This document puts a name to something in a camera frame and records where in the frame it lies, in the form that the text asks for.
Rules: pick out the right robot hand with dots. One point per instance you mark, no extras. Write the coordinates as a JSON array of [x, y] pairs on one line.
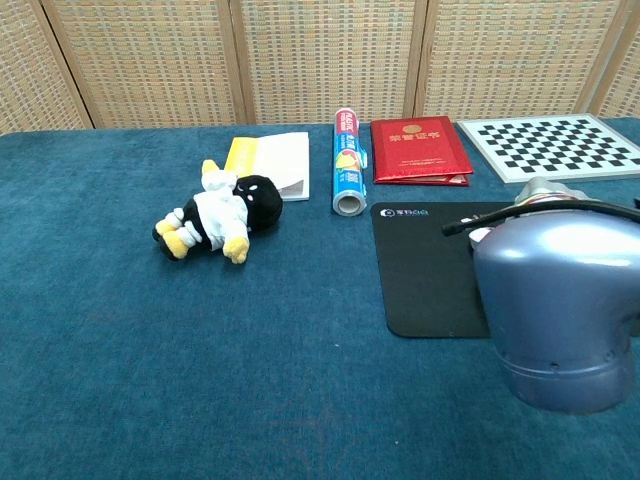
[[545, 187]]

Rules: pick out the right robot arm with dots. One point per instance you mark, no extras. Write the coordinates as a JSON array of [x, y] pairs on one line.
[[555, 300]]

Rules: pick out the black mouse pad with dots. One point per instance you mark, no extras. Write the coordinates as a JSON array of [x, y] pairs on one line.
[[425, 275]]

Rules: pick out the checkerboard calibration board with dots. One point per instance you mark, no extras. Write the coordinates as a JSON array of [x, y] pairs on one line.
[[555, 145]]

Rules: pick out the red certificate book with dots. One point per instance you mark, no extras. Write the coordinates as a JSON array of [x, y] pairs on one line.
[[417, 147]]

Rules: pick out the plastic wrap roll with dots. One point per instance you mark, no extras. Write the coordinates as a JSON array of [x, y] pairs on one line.
[[347, 175]]

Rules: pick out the woven wooden folding screen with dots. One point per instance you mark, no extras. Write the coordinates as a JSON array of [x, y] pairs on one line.
[[320, 55]]

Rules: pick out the yellow and white booklet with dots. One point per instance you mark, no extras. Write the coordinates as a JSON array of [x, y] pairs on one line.
[[280, 160]]

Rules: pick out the black and white plush toy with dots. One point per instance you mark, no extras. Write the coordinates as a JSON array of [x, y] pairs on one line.
[[220, 217]]

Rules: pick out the blue felt table cloth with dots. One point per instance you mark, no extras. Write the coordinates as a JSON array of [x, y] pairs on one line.
[[200, 350]]

